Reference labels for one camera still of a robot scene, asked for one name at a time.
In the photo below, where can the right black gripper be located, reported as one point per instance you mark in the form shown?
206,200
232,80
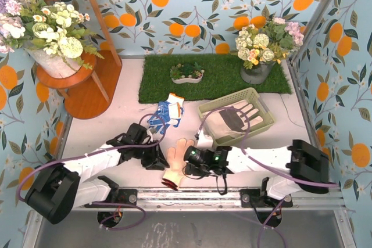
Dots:
188,158

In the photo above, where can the grey striped canvas glove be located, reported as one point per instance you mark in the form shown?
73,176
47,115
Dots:
233,123

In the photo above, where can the cream glove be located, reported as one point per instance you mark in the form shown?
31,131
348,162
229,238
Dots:
175,155
172,179

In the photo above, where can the green plastic storage basket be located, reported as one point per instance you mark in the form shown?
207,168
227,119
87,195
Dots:
251,96

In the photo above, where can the blue white knit gloves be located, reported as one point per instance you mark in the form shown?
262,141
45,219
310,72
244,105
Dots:
169,113

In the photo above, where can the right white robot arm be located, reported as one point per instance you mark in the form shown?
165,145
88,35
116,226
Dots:
299,166

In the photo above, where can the grey pot flower bouquet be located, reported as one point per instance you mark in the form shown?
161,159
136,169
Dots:
261,47

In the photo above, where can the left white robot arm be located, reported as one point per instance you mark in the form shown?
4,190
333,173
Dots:
64,185

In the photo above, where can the white succulent planter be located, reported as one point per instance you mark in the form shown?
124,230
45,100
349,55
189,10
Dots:
186,73

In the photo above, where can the wooden tiered plant stand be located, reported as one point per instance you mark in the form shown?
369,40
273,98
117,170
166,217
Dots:
89,93

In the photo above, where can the green artificial grass mat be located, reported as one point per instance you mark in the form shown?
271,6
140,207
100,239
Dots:
221,77

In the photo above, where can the white pot flower bouquet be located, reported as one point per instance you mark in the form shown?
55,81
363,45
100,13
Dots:
51,34

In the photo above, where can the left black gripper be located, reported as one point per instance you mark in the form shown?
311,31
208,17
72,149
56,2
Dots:
157,157

